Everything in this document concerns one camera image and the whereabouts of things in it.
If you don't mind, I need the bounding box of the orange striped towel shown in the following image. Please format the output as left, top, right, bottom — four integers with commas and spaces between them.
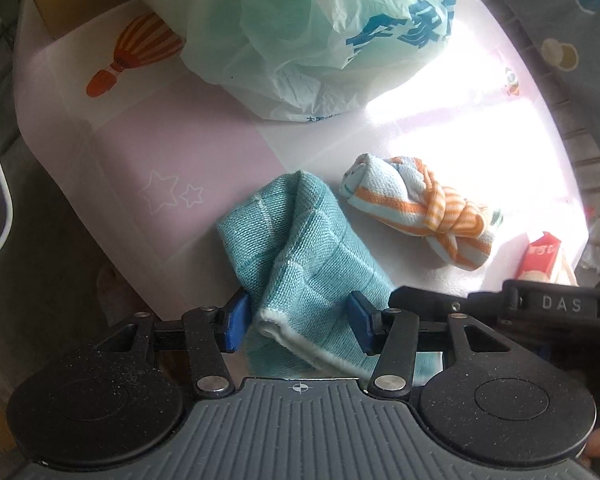
339, 154, 503, 272

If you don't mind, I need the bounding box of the red small carton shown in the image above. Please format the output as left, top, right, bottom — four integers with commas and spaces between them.
517, 231, 578, 286

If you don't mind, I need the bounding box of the blue dotted hanging sheet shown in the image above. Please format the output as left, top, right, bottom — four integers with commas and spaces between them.
472, 0, 600, 161

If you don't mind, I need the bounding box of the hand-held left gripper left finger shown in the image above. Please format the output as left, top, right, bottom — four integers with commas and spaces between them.
100, 287, 253, 398

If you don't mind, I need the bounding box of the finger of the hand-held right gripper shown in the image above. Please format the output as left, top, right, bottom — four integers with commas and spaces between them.
389, 285, 508, 319

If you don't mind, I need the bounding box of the teal knitted cloth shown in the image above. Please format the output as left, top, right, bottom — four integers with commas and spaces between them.
216, 170, 443, 386

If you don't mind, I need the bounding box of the pink printed tablecloth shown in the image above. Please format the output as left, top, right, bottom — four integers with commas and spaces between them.
12, 0, 591, 321

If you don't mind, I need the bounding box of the white plastic bag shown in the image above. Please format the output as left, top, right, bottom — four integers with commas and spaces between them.
140, 0, 458, 122

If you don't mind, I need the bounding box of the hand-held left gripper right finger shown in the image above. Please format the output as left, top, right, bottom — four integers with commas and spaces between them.
346, 290, 531, 401

